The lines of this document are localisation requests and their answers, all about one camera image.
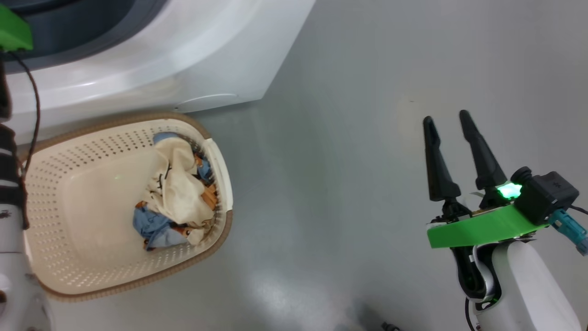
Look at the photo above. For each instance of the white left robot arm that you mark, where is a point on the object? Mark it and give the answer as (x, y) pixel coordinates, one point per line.
(16, 285)

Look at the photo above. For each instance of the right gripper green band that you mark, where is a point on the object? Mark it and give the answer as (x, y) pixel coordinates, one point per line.
(487, 225)

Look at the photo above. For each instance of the cream garment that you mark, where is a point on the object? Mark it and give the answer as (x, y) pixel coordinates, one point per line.
(179, 188)

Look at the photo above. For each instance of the blue garment with orange print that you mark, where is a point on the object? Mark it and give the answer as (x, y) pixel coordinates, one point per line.
(154, 227)

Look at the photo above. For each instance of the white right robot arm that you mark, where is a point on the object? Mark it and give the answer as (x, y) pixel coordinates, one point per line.
(533, 289)

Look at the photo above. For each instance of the grey rubber door gasket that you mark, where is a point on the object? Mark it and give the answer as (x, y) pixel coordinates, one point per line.
(92, 27)

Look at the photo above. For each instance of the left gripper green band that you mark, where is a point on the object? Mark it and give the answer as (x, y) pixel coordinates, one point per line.
(14, 34)

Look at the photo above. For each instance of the round white filter cover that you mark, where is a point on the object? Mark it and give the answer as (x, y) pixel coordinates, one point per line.
(206, 102)

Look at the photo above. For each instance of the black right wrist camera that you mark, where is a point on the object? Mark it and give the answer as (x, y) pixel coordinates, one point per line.
(546, 197)

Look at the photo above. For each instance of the white front-load washing machine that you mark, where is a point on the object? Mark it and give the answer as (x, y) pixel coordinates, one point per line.
(206, 55)

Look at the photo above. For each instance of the cream perforated laundry basket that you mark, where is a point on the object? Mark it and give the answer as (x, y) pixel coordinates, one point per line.
(92, 197)

